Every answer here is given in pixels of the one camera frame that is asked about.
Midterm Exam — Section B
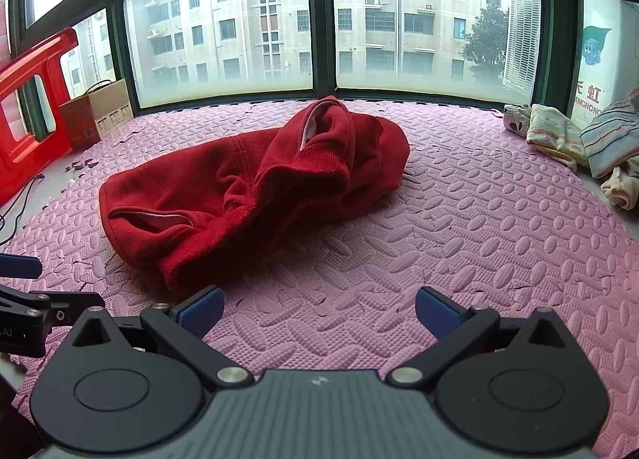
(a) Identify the pink foam floor mat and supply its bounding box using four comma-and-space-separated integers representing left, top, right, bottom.
0, 99, 632, 420

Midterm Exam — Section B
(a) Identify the white louvered air conditioner unit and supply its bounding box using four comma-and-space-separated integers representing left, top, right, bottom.
502, 0, 542, 93

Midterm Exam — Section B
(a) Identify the yellow striped cloth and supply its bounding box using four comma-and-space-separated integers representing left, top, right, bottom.
526, 104, 592, 171

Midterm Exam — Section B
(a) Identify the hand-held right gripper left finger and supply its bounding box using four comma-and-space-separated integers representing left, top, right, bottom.
65, 287, 255, 390

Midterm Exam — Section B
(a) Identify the brown cardboard box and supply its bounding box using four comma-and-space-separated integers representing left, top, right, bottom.
59, 79, 135, 150

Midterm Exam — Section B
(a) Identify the green tree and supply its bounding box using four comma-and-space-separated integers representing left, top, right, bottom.
462, 5, 510, 83

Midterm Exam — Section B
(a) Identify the red hooded sweatshirt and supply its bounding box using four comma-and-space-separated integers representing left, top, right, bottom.
98, 96, 411, 293

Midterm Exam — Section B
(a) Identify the white patterned cloth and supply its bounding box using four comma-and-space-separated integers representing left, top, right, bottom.
502, 104, 532, 135

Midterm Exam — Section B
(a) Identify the black cable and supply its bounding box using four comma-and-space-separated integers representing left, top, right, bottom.
0, 174, 45, 245

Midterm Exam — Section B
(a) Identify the red plastic stool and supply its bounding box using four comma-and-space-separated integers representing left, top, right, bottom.
0, 28, 81, 205

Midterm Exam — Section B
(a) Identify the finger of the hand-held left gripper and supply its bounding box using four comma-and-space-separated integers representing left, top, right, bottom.
0, 287, 107, 327
0, 253, 42, 280

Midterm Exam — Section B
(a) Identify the blue striped cloth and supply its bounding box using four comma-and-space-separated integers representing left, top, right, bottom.
580, 87, 639, 179

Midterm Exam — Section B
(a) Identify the dark green window frame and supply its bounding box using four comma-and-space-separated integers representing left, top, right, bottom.
9, 0, 639, 113

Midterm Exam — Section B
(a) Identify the cream cloth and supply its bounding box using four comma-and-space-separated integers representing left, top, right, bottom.
600, 164, 639, 210

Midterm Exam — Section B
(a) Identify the white printed carton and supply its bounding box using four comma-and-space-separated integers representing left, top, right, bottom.
569, 0, 639, 128

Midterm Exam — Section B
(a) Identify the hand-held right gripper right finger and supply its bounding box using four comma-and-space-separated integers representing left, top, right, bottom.
387, 286, 575, 388

